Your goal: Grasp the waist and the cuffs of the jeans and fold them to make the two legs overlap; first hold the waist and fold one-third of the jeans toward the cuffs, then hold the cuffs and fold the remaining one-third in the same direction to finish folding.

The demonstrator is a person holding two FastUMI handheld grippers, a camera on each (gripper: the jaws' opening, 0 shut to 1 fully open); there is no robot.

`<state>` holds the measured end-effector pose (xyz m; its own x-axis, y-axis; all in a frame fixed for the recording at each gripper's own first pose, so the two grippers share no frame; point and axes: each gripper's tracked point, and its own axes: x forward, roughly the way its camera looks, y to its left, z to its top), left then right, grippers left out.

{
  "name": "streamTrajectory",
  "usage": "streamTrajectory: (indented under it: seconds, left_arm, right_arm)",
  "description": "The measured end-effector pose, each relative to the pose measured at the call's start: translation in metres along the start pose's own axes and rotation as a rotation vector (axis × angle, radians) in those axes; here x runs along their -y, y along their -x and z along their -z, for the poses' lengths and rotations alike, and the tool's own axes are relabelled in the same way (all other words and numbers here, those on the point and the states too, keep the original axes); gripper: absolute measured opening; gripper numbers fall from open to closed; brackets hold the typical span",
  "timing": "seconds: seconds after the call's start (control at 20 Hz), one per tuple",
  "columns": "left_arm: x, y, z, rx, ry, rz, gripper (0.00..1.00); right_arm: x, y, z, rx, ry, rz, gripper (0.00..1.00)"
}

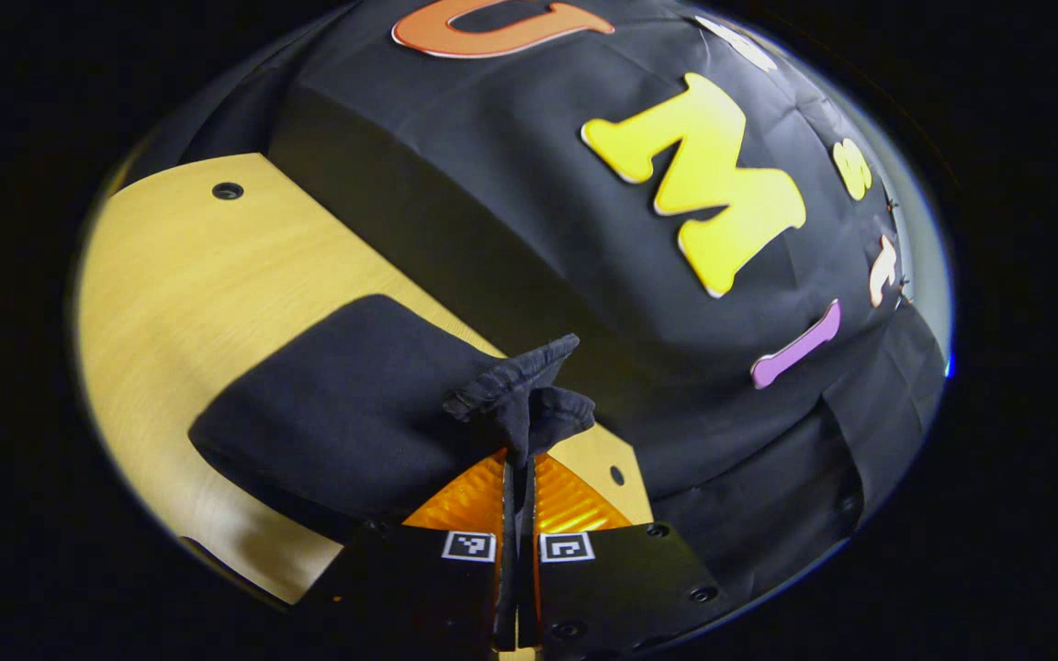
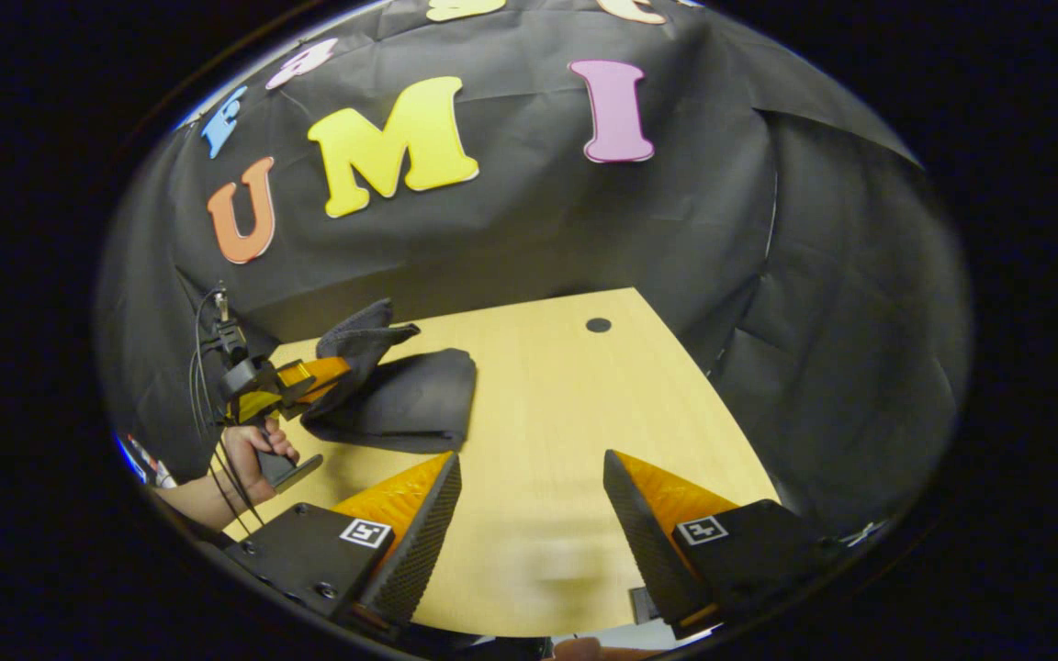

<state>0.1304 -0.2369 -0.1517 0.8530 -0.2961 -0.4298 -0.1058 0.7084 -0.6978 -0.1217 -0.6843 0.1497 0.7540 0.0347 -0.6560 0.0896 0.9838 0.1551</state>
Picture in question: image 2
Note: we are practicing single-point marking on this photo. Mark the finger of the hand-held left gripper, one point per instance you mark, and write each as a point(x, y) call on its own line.
point(318, 372)
point(258, 404)

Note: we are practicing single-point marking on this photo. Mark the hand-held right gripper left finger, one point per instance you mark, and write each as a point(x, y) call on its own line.
point(414, 542)

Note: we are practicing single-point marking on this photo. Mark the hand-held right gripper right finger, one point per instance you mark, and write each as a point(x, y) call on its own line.
point(648, 542)

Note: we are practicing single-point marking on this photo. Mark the dark grey jeans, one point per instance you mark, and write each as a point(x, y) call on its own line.
point(400, 404)

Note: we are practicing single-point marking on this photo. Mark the black backdrop cloth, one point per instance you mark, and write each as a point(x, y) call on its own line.
point(538, 220)

